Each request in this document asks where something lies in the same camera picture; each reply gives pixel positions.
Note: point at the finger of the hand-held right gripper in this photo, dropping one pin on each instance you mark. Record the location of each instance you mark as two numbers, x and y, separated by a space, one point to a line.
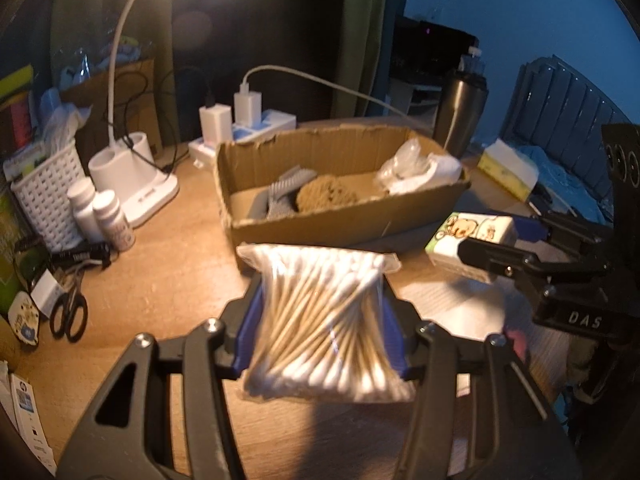
575 235
520 267

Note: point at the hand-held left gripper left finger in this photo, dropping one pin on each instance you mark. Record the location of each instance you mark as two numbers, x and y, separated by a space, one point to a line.
250 325

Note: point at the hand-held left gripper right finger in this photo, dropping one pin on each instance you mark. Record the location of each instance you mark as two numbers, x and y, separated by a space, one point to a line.
396 332

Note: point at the cartoon print tissue pack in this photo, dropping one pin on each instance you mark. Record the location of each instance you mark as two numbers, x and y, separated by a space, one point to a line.
470 232

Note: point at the bag of cotton swabs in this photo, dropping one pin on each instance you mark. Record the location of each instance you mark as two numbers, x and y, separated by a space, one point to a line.
325 320

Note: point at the brown cardboard box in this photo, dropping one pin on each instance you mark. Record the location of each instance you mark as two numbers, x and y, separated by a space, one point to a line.
320 232

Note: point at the clear plastic bag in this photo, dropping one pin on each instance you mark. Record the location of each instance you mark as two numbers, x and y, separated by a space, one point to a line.
407 160
440 172

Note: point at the grey knitted glove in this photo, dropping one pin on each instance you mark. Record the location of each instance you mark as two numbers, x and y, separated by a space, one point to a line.
280 192

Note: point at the brown round sponge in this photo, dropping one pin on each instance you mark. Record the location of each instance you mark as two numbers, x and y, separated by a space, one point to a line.
332 192

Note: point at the pink soft item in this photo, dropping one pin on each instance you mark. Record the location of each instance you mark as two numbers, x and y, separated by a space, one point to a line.
517 342

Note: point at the person's right hand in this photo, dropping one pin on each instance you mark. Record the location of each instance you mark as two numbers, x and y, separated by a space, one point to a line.
587 365

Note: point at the blue bedding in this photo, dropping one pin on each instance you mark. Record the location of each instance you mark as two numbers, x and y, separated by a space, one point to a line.
565 180

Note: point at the yellow tissue box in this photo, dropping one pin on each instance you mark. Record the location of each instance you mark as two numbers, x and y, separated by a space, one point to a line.
510 170

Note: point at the grey padded headboard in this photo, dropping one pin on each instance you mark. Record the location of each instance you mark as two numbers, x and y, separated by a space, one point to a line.
565 110

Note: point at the steel tumbler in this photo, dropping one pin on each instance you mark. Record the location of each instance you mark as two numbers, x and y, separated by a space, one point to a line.
457 115

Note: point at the small white bottle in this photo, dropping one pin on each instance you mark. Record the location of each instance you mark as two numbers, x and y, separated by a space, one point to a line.
85 210
114 222

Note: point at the white desk lamp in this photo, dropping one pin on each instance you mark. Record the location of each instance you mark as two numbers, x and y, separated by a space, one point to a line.
135 195

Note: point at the black scissors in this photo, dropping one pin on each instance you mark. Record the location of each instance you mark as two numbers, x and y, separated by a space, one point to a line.
70 310

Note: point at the black clip tool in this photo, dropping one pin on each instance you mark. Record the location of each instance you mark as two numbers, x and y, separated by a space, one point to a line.
80 256

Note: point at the clear water bottle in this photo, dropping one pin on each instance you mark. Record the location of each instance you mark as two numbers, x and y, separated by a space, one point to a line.
474 62

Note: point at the white cabinet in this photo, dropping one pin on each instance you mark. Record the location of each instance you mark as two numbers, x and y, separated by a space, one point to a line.
415 95

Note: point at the white power strip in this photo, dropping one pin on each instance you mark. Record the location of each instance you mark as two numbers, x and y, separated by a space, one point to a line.
270 122

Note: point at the white card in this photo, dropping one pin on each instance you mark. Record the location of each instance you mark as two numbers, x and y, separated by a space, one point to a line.
46 294

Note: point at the white paper package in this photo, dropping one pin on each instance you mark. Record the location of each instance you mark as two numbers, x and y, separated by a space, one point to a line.
32 420

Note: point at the white plastic basket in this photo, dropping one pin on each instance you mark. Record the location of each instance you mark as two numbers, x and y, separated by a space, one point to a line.
47 200

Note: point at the black monitor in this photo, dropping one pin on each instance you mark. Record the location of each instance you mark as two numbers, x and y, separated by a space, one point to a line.
435 42

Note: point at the green packet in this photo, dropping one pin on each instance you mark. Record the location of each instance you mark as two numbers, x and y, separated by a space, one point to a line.
10 260

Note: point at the brown cardboard carton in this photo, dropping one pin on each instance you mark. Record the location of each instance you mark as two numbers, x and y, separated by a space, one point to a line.
135 90

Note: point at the white plastic bag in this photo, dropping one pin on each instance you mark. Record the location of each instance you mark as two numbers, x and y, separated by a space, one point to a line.
65 117

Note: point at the yellow curtain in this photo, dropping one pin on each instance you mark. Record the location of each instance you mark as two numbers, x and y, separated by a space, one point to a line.
360 35

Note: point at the dark window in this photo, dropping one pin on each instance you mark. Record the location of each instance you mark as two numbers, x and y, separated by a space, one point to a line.
280 20

